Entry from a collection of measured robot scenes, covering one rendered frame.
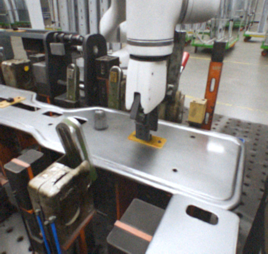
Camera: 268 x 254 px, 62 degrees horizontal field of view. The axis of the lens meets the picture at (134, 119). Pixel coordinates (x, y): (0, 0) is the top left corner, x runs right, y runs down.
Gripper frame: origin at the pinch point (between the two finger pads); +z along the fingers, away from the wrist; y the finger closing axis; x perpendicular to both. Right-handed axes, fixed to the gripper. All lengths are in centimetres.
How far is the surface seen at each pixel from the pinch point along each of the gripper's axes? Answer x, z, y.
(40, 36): -59, -12, -27
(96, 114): -12.5, -0.6, 1.3
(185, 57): 0.6, -10.5, -24.0
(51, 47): -41.9, -11.0, -15.6
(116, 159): -2.2, 3.3, 9.3
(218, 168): 16.0, 3.3, 2.8
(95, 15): -306, 0, -396
